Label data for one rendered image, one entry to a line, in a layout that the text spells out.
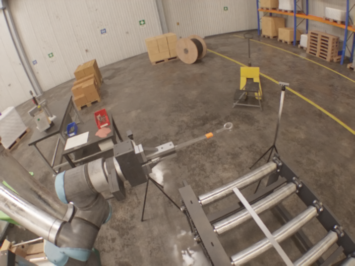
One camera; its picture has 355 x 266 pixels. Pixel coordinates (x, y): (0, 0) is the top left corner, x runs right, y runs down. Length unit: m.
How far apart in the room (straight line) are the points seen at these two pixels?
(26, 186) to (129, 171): 0.53
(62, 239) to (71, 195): 0.14
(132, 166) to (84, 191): 0.15
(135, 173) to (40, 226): 0.33
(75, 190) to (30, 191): 0.41
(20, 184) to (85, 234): 0.42
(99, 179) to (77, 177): 0.07
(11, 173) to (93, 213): 0.43
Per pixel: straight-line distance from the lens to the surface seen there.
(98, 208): 0.60
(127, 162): 0.49
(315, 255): 1.57
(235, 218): 1.51
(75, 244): 0.58
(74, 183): 0.53
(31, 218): 0.63
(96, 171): 0.50
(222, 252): 1.16
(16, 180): 0.89
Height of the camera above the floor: 2.29
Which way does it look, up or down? 38 degrees down
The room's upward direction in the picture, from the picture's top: 13 degrees counter-clockwise
